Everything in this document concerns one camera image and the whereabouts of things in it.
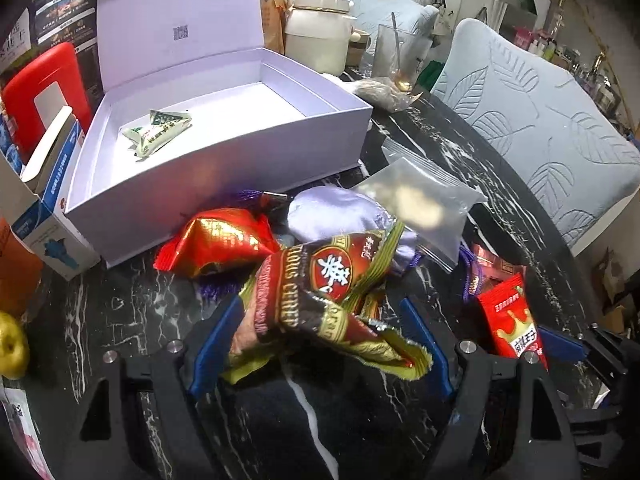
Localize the red gold snack packet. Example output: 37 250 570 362
152 208 282 281

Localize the small beige mug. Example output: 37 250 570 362
346 30 374 68

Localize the white lidded jar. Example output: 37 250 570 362
283 0 362 76

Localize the pink-red snack packet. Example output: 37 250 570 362
469 242 527 291

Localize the clear drinking glass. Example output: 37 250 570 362
372 23 432 94

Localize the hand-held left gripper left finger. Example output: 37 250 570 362
65 295 247 480

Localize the dark printed box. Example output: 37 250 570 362
29 0 104 111

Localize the cluttered shelf of bottles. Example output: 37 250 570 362
515 0 640 131

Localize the blue white carton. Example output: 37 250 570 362
0 106 102 282

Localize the white gift box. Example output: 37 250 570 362
65 0 374 269

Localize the brown green-gold snack packet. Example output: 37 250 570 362
222 222 434 386

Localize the lavender satin drawstring pouch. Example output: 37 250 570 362
200 186 483 307

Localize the red spicy snack packet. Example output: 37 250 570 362
475 273 549 372

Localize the green white snack packet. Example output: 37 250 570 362
120 108 194 162

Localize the orange box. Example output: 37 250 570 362
0 217 44 319

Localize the plastic bag of grains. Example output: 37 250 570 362
345 77 422 112

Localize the cardboard box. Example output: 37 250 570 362
594 249 640 337

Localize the light blue leaf-pattern chair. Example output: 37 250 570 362
345 0 441 52
430 18 640 257

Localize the yellow snack bag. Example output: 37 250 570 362
257 0 292 57

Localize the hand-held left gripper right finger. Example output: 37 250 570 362
399 296 582 480

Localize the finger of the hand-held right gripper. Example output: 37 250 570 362
538 326 607 364

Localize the red plastic container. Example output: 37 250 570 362
2 42 94 162

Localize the clear zip bag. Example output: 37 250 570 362
350 139 489 274

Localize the golden apple ornament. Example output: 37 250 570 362
0 310 32 381

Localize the metal spoon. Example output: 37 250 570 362
391 12 404 77

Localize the pink white packet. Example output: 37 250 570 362
0 384 54 480

